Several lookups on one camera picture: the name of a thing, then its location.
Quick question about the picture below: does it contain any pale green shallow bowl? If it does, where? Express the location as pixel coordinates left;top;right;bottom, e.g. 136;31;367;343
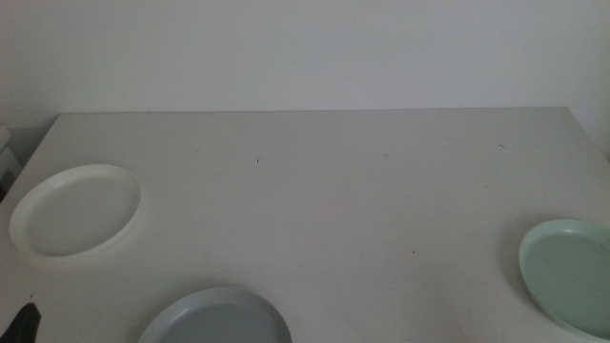
518;218;610;342

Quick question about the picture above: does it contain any white shallow bowl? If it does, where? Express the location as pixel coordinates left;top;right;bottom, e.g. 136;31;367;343
9;164;143;259

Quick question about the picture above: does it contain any grey shallow bowl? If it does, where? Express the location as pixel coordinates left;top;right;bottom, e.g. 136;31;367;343
137;286;293;343

